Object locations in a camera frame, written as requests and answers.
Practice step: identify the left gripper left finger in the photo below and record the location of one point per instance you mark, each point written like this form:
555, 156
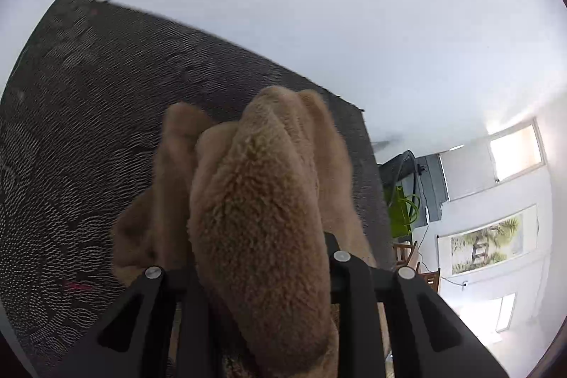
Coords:
132, 338

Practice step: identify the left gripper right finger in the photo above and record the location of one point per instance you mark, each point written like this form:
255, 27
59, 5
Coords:
427, 338

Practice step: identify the brown fleece garment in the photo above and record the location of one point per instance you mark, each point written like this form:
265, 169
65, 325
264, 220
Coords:
249, 204

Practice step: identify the wooden chair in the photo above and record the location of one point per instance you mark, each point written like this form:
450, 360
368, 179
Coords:
407, 255

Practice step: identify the green paper bag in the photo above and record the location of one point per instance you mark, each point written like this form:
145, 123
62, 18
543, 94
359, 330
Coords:
403, 211

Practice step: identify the framed landscape painting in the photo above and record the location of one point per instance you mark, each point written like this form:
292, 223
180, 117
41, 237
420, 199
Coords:
489, 245

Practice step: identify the black mesh chair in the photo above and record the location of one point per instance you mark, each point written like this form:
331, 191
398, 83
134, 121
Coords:
394, 171

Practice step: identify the black patterned table cloth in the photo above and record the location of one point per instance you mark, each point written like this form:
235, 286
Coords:
80, 120

